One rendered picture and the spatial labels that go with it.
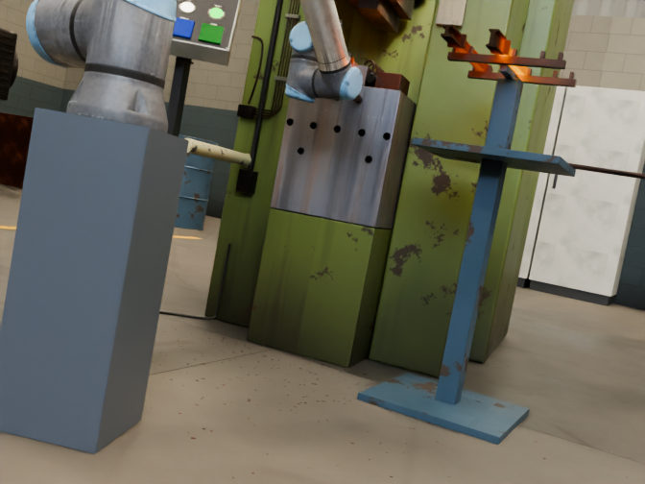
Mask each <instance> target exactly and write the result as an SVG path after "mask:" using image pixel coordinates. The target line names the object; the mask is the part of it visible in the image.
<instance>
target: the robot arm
mask: <svg viewBox="0 0 645 484"><path fill-rule="evenodd" d="M300 3H301V6H302V10H303V13H304V17H305V20H306V21H303V22H300V23H299V24H297V25H296V26H295V27H294V28H293V29H292V31H291V33H290V37H289V39H290V44H291V46H292V48H293V50H292V56H291V60H290V66H289V72H288V78H287V83H286V89H285V94H286V95H287V96H288V97H290V98H293V99H296V100H300V101H303V102H307V103H314V102H315V101H316V99H315V98H319V99H321V98H324V99H336V100H342V101H344V100H353V99H355V98H356V97H357V96H358V95H359V93H360V91H361V88H362V84H363V76H362V73H361V71H360V69H358V68H357V67H352V65H351V61H350V59H351V53H349V52H348V51H347V49H346V44H345V40H344V36H343V32H342V29H343V26H344V25H343V21H342V20H339V17H338V14H337V10H336V6H335V2H334V0H300ZM176 10H177V1H176V0H35V1H34V2H33V3H32V5H31V6H30V8H29V9H28V12H27V17H26V29H27V33H28V37H29V40H30V42H31V44H32V46H33V47H34V49H35V50H36V52H37V53H38V54H39V55H40V56H41V57H42V58H43V59H44V60H46V61H48V62H50V63H52V64H54V65H58V66H61V67H65V68H72V67H73V68H84V76H83V79H82V80H81V82H80V84H79V85H78V87H77V89H76V90H75V92H74V94H73V96H72V97H71V99H70V101H69V102H68V105H67V110H66V112H67V113H72V114H78V115H82V116H88V117H94V118H99V119H105V120H110V121H115V122H121V123H127V124H132V125H137V126H143V127H148V128H152V129H155V130H158V131H161V132H164V133H167V131H168V119H167V113H166V108H165V103H164V98H163V90H164V85H165V79H166V73H167V67H168V61H169V56H170V50H171V44H172V39H173V33H174V28H175V22H176Z"/></svg>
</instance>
